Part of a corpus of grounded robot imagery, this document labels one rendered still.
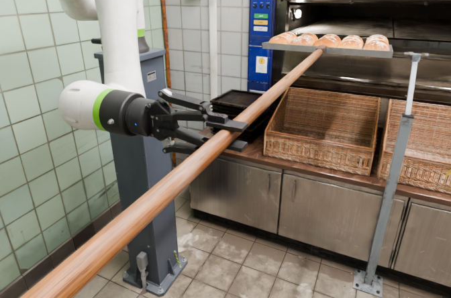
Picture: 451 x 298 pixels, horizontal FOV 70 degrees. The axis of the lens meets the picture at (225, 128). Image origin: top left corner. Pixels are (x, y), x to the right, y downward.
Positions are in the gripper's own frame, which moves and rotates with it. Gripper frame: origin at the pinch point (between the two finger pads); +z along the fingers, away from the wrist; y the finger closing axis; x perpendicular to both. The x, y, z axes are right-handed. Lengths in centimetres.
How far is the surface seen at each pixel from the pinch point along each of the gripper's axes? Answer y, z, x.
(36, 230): 92, -122, -30
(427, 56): 3, 41, -118
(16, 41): -1, -123, -44
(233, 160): 67, -43, -101
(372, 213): 78, 33, -101
